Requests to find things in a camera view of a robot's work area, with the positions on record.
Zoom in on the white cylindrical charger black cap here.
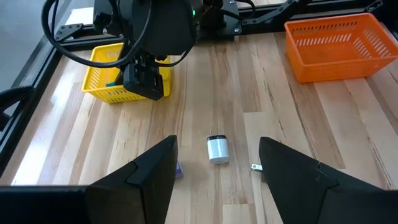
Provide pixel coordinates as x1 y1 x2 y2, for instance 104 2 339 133
206 134 230 165

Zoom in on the yellow plastic basket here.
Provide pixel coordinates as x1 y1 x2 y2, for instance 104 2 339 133
81 42 172 105

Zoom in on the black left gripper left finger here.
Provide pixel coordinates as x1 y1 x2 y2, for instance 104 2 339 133
85 135 178 224

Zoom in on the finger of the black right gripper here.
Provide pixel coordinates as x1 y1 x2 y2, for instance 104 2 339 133
113 67 126 87

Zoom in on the orange plastic basket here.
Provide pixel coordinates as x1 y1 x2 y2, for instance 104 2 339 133
284 12 398 84

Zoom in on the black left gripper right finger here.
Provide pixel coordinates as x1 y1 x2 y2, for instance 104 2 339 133
259 136 383 224

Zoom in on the purple white USB charger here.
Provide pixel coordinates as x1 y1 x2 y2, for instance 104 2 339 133
175 161 185 180

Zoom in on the black cable loop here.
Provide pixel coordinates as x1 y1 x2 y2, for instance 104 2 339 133
0 86 35 131

